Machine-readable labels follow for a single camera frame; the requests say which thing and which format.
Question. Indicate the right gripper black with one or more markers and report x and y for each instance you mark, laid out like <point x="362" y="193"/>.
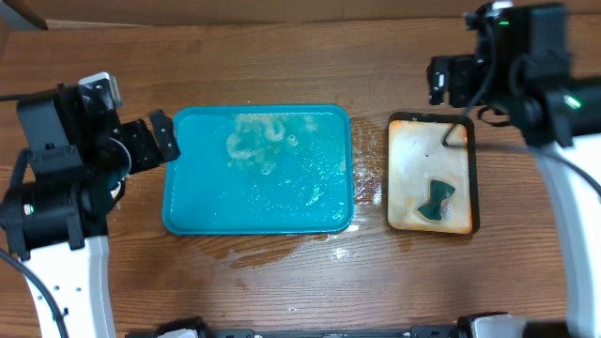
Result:
<point x="454" y="81"/>

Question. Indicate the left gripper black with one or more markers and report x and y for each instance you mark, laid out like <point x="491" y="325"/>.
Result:
<point x="139" y="135"/>

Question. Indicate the dark green sponge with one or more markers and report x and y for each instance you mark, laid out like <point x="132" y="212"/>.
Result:
<point x="439" y="194"/>

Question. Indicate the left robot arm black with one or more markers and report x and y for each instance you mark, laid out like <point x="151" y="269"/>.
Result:
<point x="61" y="190"/>

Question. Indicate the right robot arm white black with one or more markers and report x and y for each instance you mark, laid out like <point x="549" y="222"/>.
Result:
<point x="521" y="71"/>

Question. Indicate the teal plastic tray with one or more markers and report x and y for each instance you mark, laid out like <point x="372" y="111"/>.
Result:
<point x="260" y="170"/>

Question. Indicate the black tray with soapy water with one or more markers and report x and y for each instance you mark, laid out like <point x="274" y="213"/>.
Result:
<point x="422" y="147"/>

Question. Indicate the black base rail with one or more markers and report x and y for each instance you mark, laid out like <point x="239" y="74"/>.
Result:
<point x="197" y="327"/>

